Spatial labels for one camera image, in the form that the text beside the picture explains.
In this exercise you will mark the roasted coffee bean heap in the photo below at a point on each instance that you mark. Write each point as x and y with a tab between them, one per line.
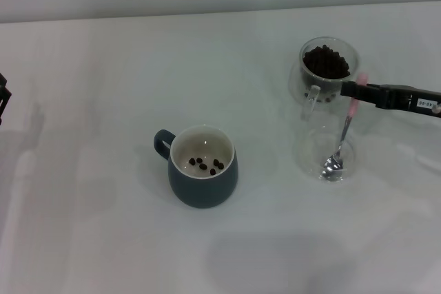
327	61

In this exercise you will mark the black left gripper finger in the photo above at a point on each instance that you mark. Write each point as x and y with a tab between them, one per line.
4	97

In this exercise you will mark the dark teal ceramic mug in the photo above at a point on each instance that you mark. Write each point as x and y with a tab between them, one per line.
203	190

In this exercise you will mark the clear double-wall glass cup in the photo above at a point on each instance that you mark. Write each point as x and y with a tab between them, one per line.
310	97

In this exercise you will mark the clear glass saucer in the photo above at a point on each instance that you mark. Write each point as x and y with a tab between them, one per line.
310	159

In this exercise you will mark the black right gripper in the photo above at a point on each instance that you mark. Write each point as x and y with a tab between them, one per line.
410	98

